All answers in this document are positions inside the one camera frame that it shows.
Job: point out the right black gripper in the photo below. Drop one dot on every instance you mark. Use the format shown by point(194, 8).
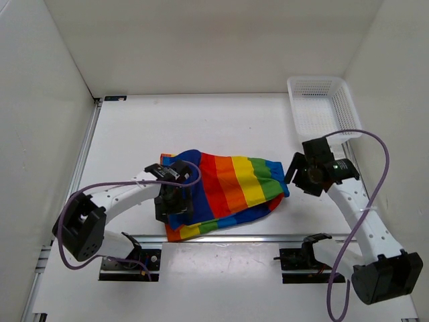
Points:
point(298, 162)

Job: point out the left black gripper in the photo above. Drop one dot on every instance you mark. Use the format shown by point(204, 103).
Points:
point(184, 205)

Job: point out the rainbow striped shorts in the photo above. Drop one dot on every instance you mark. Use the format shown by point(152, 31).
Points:
point(233, 190)

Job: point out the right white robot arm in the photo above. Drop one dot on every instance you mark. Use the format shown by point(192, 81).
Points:
point(382, 270)

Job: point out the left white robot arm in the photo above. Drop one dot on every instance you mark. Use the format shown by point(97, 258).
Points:
point(81, 226)

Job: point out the white plastic mesh basket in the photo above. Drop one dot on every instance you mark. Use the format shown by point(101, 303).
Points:
point(322, 105)

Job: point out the small blue label sticker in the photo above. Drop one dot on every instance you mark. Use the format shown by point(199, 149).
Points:
point(115, 98)

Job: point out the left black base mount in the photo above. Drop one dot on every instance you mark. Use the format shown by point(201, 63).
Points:
point(114, 271)

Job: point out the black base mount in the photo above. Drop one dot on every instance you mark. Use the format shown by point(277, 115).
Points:
point(114, 271)
point(296, 270)

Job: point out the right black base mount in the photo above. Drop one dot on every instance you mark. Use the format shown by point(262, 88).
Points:
point(296, 270)

